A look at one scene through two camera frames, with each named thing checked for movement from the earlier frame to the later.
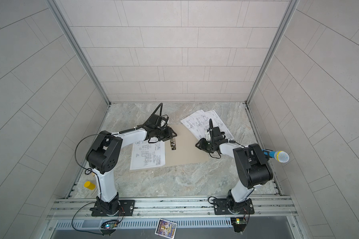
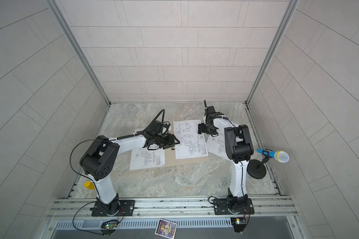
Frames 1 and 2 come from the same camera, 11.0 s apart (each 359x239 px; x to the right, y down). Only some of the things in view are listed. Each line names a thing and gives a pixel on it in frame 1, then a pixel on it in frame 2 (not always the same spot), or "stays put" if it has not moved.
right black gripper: (202, 145) to (202, 128)
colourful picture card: (166, 228) stays put
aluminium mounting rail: (172, 207) stays put
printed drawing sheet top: (145, 155) stays put
